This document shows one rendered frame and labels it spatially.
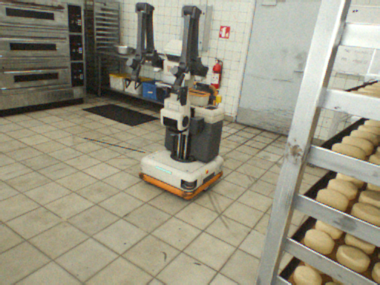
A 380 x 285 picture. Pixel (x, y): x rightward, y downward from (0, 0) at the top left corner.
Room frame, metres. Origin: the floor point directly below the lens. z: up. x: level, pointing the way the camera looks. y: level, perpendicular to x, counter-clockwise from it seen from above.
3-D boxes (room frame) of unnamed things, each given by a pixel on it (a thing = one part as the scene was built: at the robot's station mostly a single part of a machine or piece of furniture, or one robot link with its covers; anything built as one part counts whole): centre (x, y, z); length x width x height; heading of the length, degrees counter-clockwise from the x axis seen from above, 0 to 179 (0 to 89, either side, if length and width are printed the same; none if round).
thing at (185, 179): (2.74, 0.07, 0.16); 0.67 x 0.64 x 0.25; 149
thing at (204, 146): (2.82, 0.02, 0.59); 0.55 x 0.34 x 0.83; 59
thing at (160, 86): (2.49, 0.22, 0.99); 0.28 x 0.16 x 0.22; 59
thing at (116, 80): (5.98, 1.51, 0.36); 0.47 x 0.39 x 0.26; 147
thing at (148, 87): (5.54, 0.78, 0.36); 0.47 x 0.38 x 0.26; 151
